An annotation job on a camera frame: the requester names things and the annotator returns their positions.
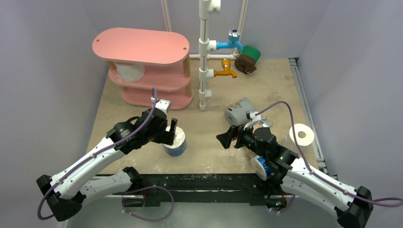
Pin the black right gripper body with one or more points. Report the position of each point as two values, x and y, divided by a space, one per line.
237 138

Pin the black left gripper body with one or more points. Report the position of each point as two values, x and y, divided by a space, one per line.
158 136

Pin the blue toilet paper roll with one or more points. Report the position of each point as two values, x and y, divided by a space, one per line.
179 143

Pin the grey toilet paper roll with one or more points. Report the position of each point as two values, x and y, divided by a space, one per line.
236 114

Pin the plain white toilet paper roll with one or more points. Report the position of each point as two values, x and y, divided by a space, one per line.
128 72

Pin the pink three-tier shelf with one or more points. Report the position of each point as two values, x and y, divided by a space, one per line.
165 56

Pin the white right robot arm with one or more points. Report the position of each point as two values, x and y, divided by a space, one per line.
277 164

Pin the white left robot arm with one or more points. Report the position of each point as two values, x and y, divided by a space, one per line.
65 193

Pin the blue wrapped roll near base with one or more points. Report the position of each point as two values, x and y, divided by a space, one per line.
260 167

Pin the white toilet roll at right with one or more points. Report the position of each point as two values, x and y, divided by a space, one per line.
301 134

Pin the orange brass faucet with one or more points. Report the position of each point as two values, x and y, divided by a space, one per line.
226 69

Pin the green brown wrapped roll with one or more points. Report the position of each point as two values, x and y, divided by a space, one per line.
247 60

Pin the blue plastic faucet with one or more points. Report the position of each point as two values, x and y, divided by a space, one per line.
233 41

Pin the white PVC pipe stand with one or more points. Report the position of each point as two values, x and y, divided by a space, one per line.
207 48

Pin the red handled adjustable wrench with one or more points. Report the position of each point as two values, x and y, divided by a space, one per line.
266 121

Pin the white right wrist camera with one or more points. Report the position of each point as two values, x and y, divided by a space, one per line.
251 114

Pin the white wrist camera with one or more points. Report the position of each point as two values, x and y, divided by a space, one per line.
161 104
251 114

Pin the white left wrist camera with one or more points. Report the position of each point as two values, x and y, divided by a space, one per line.
161 104

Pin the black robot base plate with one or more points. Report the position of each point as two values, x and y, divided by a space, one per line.
208 188

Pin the aluminium frame rail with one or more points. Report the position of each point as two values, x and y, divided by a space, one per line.
320 160

